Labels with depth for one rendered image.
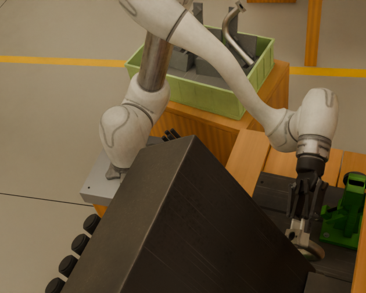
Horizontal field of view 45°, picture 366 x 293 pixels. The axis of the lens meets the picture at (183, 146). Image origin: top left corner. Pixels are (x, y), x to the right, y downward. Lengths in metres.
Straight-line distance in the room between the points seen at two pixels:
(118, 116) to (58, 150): 1.75
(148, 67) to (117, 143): 0.30
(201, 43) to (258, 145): 0.71
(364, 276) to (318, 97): 0.60
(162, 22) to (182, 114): 1.02
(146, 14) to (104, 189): 0.81
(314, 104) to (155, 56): 0.57
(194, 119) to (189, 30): 0.98
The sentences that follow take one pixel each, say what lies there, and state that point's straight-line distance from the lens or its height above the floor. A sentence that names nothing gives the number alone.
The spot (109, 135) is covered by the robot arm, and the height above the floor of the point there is 1.15.
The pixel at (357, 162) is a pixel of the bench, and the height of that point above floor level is 0.88.
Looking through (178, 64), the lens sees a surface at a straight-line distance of 2.29.
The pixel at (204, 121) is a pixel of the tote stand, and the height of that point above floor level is 0.77.
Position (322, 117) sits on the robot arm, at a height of 1.38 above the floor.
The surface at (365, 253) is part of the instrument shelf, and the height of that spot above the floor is 1.54.
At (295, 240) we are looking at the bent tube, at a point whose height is 1.25.
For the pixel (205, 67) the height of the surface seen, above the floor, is 0.89.
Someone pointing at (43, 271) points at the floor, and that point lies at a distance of 2.81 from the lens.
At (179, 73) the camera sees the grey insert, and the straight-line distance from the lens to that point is 2.27.
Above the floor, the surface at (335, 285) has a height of 1.24.
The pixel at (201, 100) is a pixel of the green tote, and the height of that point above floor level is 0.86.
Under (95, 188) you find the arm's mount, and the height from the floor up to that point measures 0.92.
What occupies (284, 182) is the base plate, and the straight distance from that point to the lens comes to 1.70.
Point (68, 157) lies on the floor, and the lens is 3.25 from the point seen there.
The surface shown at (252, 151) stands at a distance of 1.80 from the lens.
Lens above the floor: 2.28
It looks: 48 degrees down
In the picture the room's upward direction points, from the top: 13 degrees counter-clockwise
